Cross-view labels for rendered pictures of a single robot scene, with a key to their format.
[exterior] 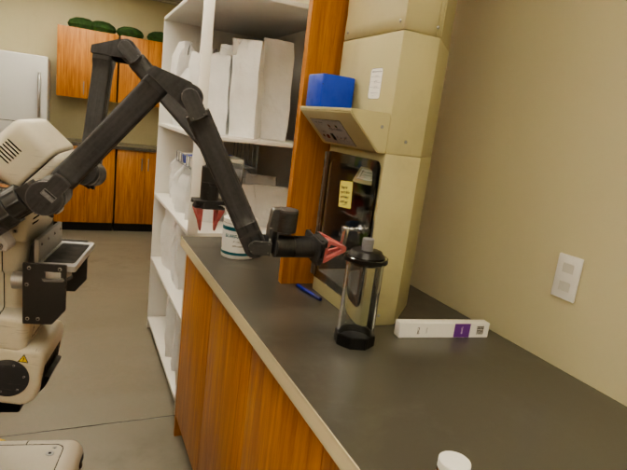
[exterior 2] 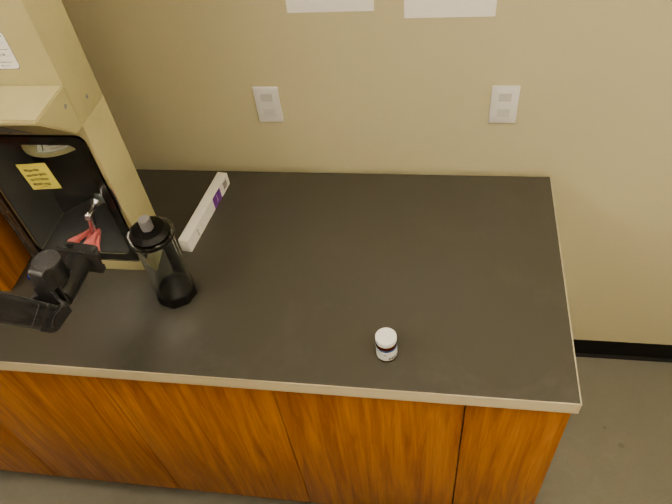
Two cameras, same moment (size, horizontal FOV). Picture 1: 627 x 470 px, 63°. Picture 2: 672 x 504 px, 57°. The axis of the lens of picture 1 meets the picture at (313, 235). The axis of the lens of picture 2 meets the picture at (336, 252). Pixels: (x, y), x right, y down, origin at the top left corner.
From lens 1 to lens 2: 0.83 m
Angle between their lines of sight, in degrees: 55
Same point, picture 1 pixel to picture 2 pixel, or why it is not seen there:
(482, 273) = (177, 127)
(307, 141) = not seen: outside the picture
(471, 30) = not seen: outside the picture
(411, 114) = (73, 65)
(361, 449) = (318, 373)
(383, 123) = (63, 102)
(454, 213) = (102, 81)
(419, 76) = (55, 20)
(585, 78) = not seen: outside the picture
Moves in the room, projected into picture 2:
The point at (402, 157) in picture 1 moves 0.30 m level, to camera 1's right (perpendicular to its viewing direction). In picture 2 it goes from (93, 112) to (188, 43)
